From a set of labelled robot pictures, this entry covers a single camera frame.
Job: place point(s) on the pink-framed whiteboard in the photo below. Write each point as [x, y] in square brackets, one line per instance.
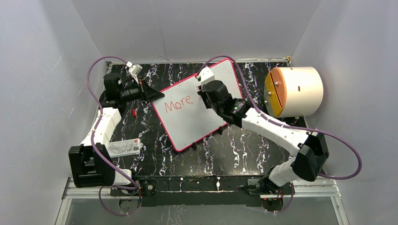
[183, 114]

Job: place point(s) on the whiteboard metal stand leg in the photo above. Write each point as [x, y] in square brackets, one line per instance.
[218, 131]

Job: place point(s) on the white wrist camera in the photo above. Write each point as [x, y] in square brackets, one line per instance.
[204, 76]
[133, 70]

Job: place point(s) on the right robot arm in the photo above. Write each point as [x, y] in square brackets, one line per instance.
[308, 148]

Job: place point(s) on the white printed label card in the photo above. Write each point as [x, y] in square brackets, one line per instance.
[125, 148]

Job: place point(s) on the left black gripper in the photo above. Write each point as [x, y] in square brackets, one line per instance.
[148, 93]

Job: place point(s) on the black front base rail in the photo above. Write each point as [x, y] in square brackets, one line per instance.
[202, 190]

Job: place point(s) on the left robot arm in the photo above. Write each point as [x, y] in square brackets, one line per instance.
[90, 161]

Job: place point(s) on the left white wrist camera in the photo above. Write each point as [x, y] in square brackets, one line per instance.
[133, 70]

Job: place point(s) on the white cylindrical drum device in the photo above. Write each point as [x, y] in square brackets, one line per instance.
[293, 91]

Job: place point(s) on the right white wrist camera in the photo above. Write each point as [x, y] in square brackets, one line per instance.
[204, 76]

